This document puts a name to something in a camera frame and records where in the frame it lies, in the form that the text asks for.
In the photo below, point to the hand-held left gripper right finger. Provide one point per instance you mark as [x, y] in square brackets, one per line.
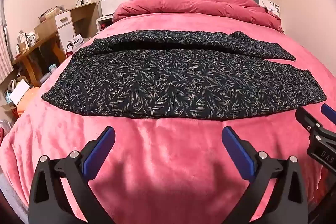
[237, 150]

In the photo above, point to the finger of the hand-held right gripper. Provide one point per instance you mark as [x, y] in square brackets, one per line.
[307, 119]
[329, 112]

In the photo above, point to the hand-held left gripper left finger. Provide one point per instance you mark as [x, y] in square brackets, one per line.
[101, 146]

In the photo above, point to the black leaf print pants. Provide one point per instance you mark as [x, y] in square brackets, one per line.
[170, 79]

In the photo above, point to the pink plush blanket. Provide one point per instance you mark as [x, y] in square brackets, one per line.
[168, 153]

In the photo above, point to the orange plastic stool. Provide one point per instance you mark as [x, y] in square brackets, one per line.
[27, 99]

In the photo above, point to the white cardboard box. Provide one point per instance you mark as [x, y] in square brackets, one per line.
[18, 91]

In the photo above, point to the wooden desk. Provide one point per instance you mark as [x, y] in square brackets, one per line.
[39, 49]

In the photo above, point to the white drawer cabinet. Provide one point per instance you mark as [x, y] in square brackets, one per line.
[65, 29]

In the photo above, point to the white nightstand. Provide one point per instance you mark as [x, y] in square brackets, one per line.
[103, 23]

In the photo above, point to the red duvet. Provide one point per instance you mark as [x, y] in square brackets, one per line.
[194, 2]

